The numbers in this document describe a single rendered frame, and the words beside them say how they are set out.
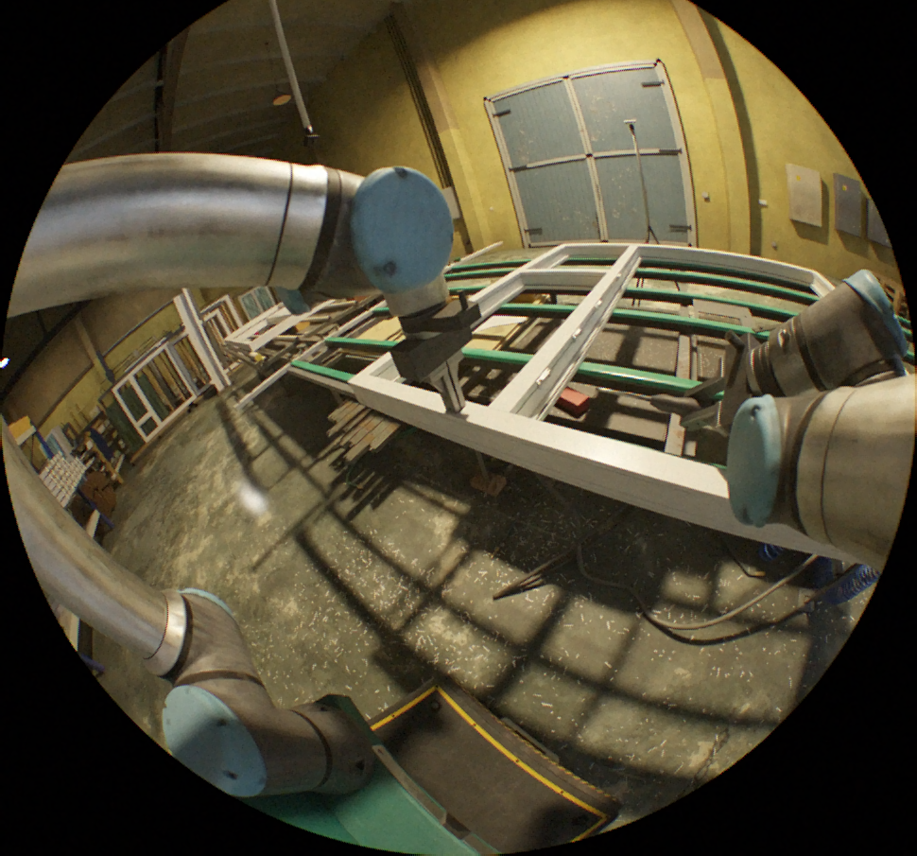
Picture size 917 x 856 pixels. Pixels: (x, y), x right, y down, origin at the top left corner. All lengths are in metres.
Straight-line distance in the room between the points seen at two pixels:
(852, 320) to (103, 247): 0.51
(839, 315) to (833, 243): 7.46
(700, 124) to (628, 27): 2.41
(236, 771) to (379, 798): 0.27
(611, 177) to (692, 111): 2.40
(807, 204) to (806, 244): 0.82
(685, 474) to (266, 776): 0.61
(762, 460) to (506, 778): 0.91
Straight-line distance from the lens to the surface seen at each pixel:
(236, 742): 0.43
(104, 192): 0.20
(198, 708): 0.46
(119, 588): 0.48
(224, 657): 0.52
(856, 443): 0.17
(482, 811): 1.03
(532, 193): 7.41
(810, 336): 0.37
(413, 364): 0.41
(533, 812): 1.01
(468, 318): 0.38
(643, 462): 0.41
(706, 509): 0.43
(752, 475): 0.23
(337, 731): 0.57
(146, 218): 0.18
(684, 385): 0.67
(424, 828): 0.62
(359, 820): 0.67
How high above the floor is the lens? 1.24
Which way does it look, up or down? 34 degrees down
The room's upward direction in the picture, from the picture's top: 19 degrees counter-clockwise
